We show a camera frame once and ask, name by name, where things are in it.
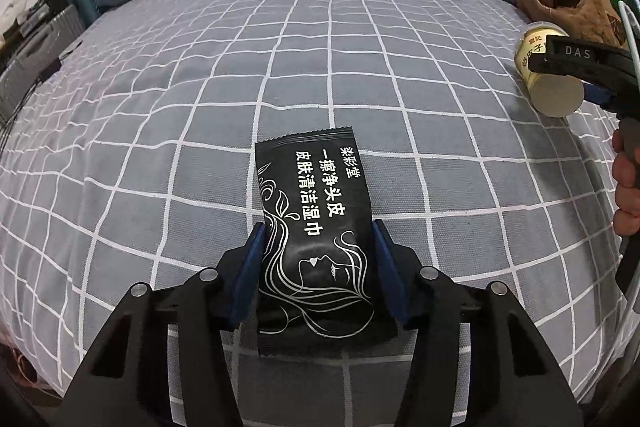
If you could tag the black wipe packet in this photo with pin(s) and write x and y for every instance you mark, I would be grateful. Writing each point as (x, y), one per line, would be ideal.
(310, 187)

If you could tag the grey checked bed sheet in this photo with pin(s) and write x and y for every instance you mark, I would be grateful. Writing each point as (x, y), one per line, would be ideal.
(200, 107)

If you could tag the yellow paper cup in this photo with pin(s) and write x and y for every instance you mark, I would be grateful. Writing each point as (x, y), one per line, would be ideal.
(550, 92)

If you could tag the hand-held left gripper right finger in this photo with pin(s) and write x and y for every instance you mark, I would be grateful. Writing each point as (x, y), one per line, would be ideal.
(392, 282)

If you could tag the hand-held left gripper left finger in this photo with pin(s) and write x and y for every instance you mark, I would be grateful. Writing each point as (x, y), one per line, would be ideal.
(245, 282)

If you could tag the person's right hand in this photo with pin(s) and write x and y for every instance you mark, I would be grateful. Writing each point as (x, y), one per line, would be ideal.
(625, 187)

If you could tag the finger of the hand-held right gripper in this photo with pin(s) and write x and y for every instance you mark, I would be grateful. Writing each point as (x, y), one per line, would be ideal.
(575, 57)
(600, 98)

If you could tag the grey suitcase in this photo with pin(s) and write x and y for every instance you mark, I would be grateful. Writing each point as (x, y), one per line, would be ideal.
(60, 27)

